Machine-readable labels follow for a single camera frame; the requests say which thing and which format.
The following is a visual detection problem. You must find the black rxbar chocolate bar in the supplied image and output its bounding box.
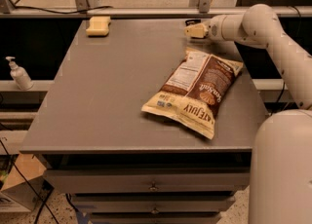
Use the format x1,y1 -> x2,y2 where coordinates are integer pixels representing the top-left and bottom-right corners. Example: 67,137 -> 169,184
185,19 -> 201,26

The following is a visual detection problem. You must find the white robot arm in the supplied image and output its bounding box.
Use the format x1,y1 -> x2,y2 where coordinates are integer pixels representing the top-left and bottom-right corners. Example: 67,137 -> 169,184
184,4 -> 312,224

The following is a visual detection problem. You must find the yellow sponge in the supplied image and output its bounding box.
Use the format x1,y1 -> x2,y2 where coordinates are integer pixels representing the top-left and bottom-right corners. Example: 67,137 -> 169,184
86,17 -> 111,36

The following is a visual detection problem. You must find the late july chips bag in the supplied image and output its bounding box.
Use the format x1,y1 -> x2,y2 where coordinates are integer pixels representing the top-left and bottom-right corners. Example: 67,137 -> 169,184
141,49 -> 243,139

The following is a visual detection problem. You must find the top grey drawer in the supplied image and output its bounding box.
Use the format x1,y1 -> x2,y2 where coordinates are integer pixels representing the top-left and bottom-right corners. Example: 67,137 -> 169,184
44,169 -> 250,194

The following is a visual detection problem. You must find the grey drawer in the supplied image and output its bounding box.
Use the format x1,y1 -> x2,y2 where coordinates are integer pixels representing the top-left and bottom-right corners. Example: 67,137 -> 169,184
72,194 -> 235,213
90,213 -> 221,224
44,169 -> 250,194

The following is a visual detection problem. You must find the grey drawer cabinet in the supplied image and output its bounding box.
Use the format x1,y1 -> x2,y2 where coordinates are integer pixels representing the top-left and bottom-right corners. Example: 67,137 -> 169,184
19,18 -> 268,224

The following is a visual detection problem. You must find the white pump bottle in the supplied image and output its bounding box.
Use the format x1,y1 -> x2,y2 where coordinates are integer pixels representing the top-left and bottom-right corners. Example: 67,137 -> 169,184
6,56 -> 33,91

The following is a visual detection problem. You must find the middle grey drawer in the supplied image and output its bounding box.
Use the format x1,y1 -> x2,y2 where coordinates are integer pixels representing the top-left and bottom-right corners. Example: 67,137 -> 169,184
72,194 -> 235,213

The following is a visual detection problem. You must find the bottom grey drawer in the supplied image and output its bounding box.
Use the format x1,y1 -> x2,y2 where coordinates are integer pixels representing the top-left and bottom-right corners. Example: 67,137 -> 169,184
90,213 -> 221,224

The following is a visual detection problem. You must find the cardboard box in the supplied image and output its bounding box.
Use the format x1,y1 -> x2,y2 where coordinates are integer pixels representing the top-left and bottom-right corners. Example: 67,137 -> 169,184
0,154 -> 46,213

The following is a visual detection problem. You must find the black cable on shelf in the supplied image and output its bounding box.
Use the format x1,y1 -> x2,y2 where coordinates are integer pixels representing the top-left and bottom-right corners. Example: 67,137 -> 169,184
13,5 -> 114,16

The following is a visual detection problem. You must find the black cable on floor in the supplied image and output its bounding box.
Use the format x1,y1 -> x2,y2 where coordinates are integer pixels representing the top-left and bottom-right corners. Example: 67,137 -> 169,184
0,138 -> 60,224

